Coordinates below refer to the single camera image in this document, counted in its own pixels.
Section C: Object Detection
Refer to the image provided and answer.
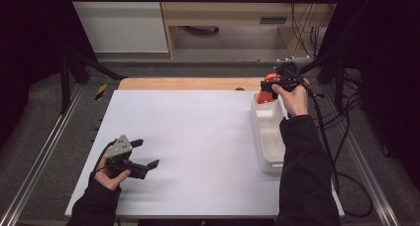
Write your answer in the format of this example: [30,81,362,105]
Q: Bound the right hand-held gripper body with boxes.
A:
[271,56,312,93]

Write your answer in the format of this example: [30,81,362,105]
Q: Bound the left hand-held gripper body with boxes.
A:
[104,134,149,180]

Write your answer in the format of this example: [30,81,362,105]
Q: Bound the orange phone case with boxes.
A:
[257,72,281,105]

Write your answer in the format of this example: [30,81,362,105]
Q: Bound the white plastic bin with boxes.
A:
[250,91,288,174]

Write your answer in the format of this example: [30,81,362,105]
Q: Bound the person's right hand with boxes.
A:
[270,77,312,119]

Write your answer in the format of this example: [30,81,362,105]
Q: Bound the person's left hand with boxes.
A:
[93,155,132,191]

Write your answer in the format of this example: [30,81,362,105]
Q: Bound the black metal stand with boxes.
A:
[298,51,346,113]
[59,51,128,115]

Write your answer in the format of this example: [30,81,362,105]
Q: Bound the white board table cover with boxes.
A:
[64,89,345,218]

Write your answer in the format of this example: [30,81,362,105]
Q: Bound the wooden table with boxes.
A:
[118,76,269,91]

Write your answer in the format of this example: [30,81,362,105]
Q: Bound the light wooden desk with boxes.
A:
[157,0,345,59]

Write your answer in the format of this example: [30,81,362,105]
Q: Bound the black curtain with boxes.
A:
[0,0,97,148]
[320,0,420,180]

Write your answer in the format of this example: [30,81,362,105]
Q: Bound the white cabinet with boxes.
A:
[65,0,169,55]

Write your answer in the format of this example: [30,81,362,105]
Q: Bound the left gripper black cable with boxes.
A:
[93,140,118,174]

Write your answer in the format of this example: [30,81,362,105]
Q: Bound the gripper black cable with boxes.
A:
[93,140,118,174]
[280,66,374,219]

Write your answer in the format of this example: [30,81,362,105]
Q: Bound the hanging desk cables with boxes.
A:
[289,2,331,58]

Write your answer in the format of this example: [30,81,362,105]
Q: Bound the black floor cables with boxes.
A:
[316,70,365,141]

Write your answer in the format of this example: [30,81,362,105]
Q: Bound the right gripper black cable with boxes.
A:
[280,66,374,219]

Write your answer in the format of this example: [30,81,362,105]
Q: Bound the aluminium floor rail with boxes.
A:
[325,86,402,226]
[0,83,85,226]

